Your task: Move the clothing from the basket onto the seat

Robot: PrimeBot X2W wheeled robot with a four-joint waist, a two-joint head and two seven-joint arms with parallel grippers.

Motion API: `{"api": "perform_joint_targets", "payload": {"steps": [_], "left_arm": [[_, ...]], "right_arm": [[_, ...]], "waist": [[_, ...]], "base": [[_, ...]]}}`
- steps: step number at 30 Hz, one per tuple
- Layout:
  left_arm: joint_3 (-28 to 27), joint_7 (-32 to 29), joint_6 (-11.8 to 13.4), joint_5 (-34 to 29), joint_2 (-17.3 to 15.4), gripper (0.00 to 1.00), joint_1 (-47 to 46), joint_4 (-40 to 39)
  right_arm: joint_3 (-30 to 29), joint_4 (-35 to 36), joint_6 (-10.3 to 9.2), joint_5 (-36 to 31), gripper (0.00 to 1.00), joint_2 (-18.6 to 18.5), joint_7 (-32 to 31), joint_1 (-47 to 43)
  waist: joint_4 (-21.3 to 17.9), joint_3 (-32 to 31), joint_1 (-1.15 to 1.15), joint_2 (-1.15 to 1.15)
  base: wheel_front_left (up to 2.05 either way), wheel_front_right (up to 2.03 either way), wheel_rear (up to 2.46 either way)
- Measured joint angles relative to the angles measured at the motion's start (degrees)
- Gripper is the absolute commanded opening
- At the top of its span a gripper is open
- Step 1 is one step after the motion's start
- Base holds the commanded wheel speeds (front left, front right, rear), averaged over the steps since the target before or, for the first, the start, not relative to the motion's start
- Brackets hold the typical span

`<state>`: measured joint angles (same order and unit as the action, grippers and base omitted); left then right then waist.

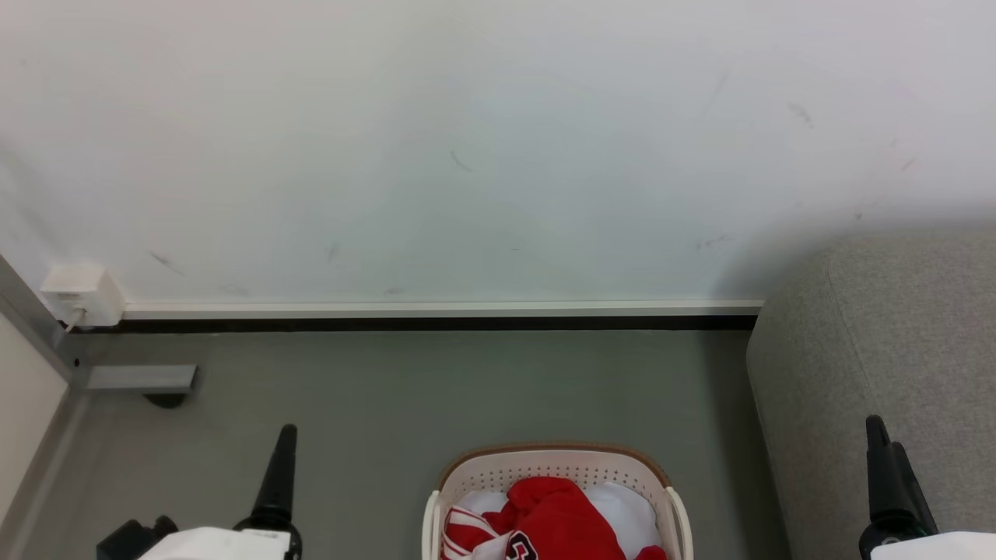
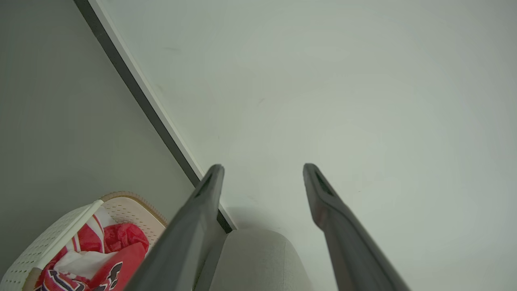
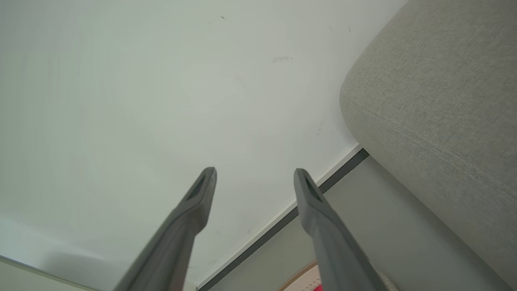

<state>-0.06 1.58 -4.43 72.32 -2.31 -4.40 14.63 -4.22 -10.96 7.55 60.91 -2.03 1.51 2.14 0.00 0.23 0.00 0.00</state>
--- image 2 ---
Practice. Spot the white perforated laundry basket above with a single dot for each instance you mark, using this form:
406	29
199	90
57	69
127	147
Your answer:
40	246

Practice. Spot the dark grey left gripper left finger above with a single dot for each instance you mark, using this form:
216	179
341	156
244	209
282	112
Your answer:
181	242

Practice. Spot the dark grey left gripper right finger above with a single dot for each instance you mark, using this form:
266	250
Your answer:
351	250

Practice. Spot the red and white jersey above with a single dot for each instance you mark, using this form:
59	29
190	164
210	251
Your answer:
125	242

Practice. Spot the white and black baseboard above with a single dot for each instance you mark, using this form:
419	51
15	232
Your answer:
119	60

